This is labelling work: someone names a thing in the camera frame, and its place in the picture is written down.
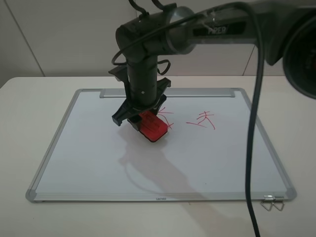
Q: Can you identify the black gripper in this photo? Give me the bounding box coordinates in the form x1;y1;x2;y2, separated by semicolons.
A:
109;57;171;131

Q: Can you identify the red whiteboard eraser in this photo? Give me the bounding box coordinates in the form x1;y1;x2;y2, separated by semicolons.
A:
139;111;169;143

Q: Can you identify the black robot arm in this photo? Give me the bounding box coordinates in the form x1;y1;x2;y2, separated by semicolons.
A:
111;0;316;125

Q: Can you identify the white aluminium-framed whiteboard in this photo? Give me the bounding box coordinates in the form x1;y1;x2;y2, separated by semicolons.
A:
25;87;297;204

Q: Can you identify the grey marker tray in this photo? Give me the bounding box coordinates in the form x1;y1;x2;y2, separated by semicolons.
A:
99;88;235;98

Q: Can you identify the silver binder clip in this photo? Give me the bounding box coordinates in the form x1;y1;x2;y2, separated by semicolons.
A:
261;195;285;212

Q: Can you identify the black cable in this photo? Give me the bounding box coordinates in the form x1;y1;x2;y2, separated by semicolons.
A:
111;1;266;237

